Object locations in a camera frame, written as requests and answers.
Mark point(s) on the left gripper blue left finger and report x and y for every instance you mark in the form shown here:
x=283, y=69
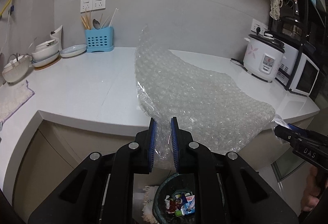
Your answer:
x=151, y=137

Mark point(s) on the black kitchen rack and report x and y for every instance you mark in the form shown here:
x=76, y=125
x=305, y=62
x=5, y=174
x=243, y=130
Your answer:
x=301, y=22

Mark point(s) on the white microwave oven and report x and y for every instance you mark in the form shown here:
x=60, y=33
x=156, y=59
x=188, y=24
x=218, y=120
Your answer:
x=298, y=72

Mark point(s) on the white pitcher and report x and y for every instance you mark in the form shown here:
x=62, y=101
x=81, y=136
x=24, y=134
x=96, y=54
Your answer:
x=57, y=35

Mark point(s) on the clear bubble wrap sheet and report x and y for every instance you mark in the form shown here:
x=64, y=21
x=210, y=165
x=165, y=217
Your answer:
x=208, y=104

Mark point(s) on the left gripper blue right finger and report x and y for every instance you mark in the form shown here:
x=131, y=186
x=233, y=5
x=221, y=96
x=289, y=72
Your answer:
x=175, y=143

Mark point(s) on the blue utensil holder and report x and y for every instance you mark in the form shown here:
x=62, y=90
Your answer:
x=100, y=40

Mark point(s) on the light blue plate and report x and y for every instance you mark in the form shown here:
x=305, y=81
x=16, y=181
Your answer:
x=73, y=50

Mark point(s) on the blue white milk carton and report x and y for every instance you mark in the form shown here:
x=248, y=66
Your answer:
x=189, y=206

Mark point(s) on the white wall socket right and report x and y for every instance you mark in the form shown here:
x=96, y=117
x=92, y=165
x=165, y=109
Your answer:
x=258, y=27

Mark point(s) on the hanging white mesh cloth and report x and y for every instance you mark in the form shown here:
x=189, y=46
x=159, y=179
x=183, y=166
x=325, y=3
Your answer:
x=275, y=6

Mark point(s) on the white double wall socket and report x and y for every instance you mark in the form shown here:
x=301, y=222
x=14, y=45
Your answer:
x=91, y=5

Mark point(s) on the right hand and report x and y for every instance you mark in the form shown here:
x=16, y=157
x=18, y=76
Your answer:
x=311, y=192

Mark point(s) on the green mesh trash bin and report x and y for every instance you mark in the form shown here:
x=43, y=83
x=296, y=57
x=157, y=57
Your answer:
x=170, y=198

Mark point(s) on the white dish cloth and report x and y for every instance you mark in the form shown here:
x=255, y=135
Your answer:
x=13, y=97

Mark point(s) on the white mop head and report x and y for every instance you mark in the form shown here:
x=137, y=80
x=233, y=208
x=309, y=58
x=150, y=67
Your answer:
x=148, y=200

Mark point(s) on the white rice cooker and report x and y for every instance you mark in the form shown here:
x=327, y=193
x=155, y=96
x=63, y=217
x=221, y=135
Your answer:
x=263, y=56

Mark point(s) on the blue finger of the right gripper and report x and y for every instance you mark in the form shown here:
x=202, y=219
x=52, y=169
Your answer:
x=297, y=129

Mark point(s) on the white stacked bowls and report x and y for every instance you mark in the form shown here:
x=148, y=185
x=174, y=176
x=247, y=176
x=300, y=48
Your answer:
x=45, y=53

